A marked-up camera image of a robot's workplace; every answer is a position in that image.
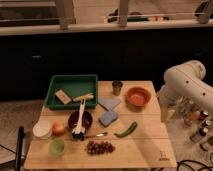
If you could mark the green pepper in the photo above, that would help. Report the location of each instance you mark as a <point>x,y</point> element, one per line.
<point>128,131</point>

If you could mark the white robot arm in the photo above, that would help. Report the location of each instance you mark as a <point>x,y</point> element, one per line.
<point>185,80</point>

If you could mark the small metal cup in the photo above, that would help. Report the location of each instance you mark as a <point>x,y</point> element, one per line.
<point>117,86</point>

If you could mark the white plastic cup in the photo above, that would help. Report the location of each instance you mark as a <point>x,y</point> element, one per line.
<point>42,129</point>

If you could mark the light green cup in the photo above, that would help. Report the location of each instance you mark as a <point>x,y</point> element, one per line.
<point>57,147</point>

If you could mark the grey-blue cloth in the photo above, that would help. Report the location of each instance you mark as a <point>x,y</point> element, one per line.
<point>109,103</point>

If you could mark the yellow corn cob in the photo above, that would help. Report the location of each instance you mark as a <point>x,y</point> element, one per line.
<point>89,96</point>

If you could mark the blue sponge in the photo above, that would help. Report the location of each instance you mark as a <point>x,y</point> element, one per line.
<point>108,117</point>

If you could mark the orange bowl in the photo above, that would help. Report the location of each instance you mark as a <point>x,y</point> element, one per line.
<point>138,96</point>

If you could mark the green plastic tray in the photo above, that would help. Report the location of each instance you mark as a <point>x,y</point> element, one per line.
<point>74,86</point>

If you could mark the tan sponge block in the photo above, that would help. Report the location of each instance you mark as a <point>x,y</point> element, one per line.
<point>62,96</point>

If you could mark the bunch of purple grapes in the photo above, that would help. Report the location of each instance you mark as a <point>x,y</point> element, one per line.
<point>95,148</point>

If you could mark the orange fruit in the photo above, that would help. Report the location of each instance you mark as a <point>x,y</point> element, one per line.
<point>58,129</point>

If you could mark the black chair frame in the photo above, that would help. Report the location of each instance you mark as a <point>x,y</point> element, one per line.
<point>18,152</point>

